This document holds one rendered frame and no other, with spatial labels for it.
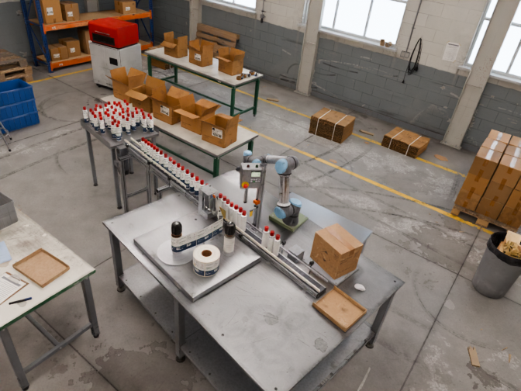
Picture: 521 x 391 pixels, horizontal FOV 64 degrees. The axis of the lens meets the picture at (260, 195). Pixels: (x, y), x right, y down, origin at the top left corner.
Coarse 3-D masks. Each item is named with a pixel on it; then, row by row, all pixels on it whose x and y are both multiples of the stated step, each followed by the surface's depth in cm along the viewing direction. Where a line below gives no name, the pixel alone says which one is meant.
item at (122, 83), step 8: (112, 72) 573; (120, 72) 583; (136, 72) 586; (144, 72) 580; (112, 80) 573; (120, 80) 586; (128, 80) 596; (136, 80) 567; (120, 88) 572; (128, 88) 562; (120, 96) 580; (128, 96) 569
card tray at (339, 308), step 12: (336, 288) 315; (324, 300) 307; (336, 300) 308; (348, 300) 310; (324, 312) 295; (336, 312) 299; (348, 312) 300; (360, 312) 302; (336, 324) 290; (348, 324) 291
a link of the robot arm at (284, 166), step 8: (280, 160) 339; (288, 160) 341; (280, 168) 340; (288, 168) 340; (280, 176) 346; (288, 176) 345; (280, 184) 348; (288, 184) 349; (280, 192) 351; (288, 192) 352; (280, 200) 354; (280, 208) 353; (288, 208) 355; (280, 216) 357
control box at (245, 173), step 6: (240, 168) 335; (246, 168) 328; (252, 168) 328; (258, 168) 329; (240, 174) 336; (246, 174) 330; (240, 180) 336; (246, 180) 333; (240, 186) 337; (252, 186) 337; (258, 186) 338
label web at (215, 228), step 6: (216, 198) 361; (210, 204) 363; (216, 204) 364; (216, 222) 335; (222, 222) 341; (210, 228) 332; (216, 228) 339; (222, 228) 345; (204, 234) 330; (210, 234) 336; (216, 234) 343; (204, 240) 334
